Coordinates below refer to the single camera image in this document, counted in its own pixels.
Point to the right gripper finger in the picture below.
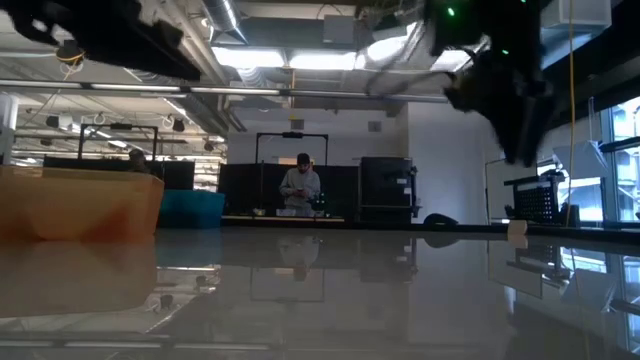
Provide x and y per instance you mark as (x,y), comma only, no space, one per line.
(534,135)
(511,140)

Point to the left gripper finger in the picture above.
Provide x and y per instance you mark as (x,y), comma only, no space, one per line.
(165,52)

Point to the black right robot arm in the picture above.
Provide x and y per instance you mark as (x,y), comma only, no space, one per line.
(470,25)

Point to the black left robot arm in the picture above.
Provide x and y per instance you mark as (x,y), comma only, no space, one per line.
(30,20)

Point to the whiteboard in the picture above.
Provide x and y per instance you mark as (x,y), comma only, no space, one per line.
(500,195)

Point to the black perforated cart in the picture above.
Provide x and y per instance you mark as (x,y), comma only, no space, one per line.
(537,200)

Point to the fluorescent ceiling light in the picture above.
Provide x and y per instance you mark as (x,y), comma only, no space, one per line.
(322,61)
(250,58)

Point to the tan wooden block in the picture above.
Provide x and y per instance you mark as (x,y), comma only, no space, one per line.
(517,227)

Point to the black rounded object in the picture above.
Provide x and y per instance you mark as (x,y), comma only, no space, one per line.
(440,220)

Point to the person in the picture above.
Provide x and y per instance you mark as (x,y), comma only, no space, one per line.
(300,187)
(137,161)

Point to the black cabinet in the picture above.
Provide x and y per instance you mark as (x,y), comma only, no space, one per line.
(385,190)

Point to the long grey ceiling pipe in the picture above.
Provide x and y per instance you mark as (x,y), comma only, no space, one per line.
(300,93)

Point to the white column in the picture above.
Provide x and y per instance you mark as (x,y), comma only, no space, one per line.
(7,130)

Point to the blue plastic tray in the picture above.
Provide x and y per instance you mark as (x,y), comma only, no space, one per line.
(192,210)

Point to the grey ceiling unit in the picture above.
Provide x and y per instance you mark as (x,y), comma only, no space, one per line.
(341,30)

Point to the orange plastic tray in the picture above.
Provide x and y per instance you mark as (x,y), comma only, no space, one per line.
(75,205)

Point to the round silver air duct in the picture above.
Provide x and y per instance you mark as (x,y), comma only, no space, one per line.
(225,20)

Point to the black gantry frame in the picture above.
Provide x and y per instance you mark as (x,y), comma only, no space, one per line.
(120,127)
(292,134)

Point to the grey wall vent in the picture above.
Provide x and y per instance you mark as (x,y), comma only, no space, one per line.
(297,124)

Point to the black table frame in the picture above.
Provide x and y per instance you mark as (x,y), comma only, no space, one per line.
(380,228)

